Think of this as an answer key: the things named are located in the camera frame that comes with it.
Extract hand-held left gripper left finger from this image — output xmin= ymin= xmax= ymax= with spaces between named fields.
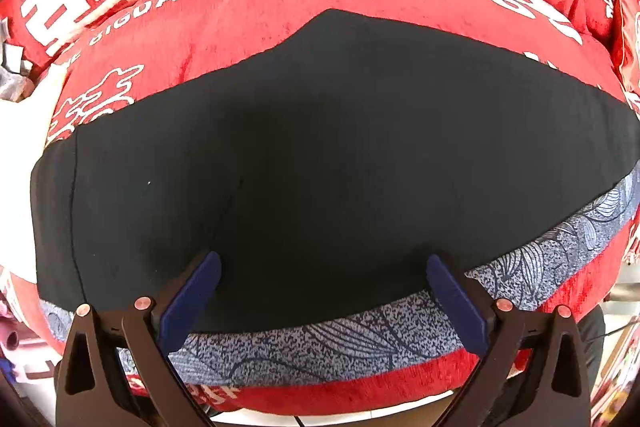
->
xmin=54 ymin=251 xmax=222 ymax=427

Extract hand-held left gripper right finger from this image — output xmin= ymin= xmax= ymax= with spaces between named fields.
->
xmin=426 ymin=254 xmax=593 ymax=427

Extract black pants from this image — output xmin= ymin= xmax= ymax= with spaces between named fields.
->
xmin=30 ymin=8 xmax=640 ymax=334

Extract pink object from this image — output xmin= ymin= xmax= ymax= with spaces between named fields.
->
xmin=0 ymin=299 xmax=57 ymax=383

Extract colourful printed box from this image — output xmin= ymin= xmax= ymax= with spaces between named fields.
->
xmin=590 ymin=307 xmax=640 ymax=420

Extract white cloth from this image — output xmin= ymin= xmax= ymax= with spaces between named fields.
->
xmin=0 ymin=67 xmax=68 ymax=285

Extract grey metallic object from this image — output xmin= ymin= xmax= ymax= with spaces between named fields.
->
xmin=0 ymin=19 xmax=32 ymax=102

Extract red printed blanket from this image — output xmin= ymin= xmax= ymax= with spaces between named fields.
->
xmin=0 ymin=0 xmax=640 ymax=418

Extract red printed packet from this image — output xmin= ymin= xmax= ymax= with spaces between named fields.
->
xmin=610 ymin=0 xmax=640 ymax=114

